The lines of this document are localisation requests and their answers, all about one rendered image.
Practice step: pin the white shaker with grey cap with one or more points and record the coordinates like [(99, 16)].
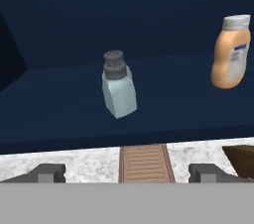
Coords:
[(113, 56), (120, 93)]

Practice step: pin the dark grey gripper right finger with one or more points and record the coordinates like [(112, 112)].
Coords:
[(204, 172)]

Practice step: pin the ridged wooden board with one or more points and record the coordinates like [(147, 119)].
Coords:
[(145, 163)]

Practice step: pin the orange condiment bottle white cap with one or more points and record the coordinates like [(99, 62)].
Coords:
[(230, 56)]

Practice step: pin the dark blue cabinet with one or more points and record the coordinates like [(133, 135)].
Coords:
[(125, 53)]

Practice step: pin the dark brown wooden box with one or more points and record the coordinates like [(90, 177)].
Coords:
[(241, 160)]

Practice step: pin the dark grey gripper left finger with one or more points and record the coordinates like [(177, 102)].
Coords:
[(49, 172)]

